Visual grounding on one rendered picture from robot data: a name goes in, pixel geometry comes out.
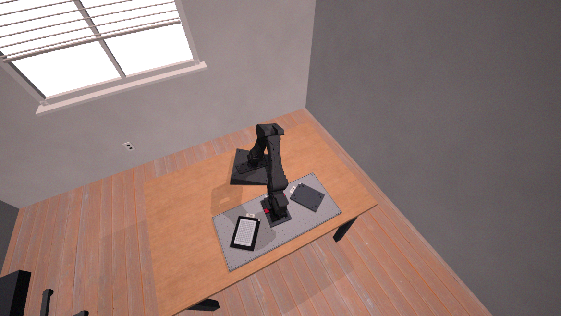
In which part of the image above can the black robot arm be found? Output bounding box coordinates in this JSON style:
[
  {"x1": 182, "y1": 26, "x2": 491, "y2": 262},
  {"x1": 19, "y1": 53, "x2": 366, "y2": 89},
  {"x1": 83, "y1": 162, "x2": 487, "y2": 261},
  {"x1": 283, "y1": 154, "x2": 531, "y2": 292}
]
[{"x1": 236, "y1": 123, "x2": 288, "y2": 219}]

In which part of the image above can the white well plate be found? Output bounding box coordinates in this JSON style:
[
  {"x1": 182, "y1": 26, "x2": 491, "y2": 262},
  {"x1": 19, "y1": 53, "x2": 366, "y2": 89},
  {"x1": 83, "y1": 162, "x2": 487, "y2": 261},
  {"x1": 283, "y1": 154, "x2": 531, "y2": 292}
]
[{"x1": 234, "y1": 219, "x2": 256, "y2": 246}]

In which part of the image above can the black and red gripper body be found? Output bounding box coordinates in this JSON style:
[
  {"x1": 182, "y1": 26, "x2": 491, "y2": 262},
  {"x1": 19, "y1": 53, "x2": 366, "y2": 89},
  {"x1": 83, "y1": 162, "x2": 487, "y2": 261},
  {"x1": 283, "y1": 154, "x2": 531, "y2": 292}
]
[{"x1": 261, "y1": 196, "x2": 289, "y2": 210}]

